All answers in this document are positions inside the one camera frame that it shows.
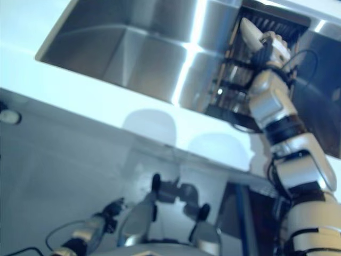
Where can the cream ceramic plate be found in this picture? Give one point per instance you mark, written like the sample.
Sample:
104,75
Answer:
250,34

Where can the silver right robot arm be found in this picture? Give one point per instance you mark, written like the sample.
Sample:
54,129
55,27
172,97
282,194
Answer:
293,160

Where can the open dishwasher door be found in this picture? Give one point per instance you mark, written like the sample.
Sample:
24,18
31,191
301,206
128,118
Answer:
239,213

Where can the black dish drying rack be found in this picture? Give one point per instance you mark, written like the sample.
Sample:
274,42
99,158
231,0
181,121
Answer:
234,77

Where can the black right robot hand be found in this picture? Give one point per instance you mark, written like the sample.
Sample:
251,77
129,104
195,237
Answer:
263,56

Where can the beige robot torso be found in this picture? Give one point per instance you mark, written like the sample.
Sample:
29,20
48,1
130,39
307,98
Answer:
160,249

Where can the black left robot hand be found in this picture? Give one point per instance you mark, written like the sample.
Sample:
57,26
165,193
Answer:
114,210

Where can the stainless steel sink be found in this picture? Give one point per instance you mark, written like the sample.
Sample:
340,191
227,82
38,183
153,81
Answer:
120,48

